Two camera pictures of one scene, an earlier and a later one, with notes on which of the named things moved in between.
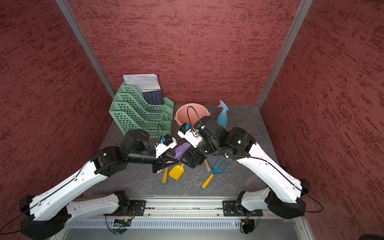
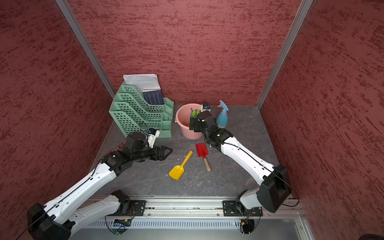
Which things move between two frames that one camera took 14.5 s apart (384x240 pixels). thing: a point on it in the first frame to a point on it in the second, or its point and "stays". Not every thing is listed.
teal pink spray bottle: [222, 118] stays
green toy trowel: [165, 177] to [195, 113]
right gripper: [192, 160] to [197, 121]
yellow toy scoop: [177, 171] stays
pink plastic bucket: [190, 113] stays
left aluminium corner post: [87, 44] stays
